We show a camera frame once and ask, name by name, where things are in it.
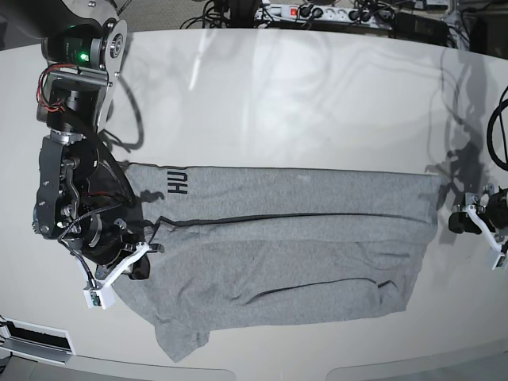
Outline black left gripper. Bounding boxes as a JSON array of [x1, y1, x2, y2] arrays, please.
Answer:
[[448, 184, 507, 238]]

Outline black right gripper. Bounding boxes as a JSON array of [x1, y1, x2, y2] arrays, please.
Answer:
[[90, 218, 144, 280]]

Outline grey t-shirt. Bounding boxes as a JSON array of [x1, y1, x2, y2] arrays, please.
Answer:
[[114, 164, 443, 362]]

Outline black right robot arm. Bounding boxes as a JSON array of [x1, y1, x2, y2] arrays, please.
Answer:
[[1, 1, 150, 280]]

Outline black power adapter box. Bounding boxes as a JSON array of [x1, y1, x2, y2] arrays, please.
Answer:
[[393, 13, 449, 46]]

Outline white power strip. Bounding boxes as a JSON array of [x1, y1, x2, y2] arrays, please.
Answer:
[[254, 2, 389, 29]]

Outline tangled black cables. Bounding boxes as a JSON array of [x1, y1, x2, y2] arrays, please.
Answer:
[[178, 0, 279, 31]]

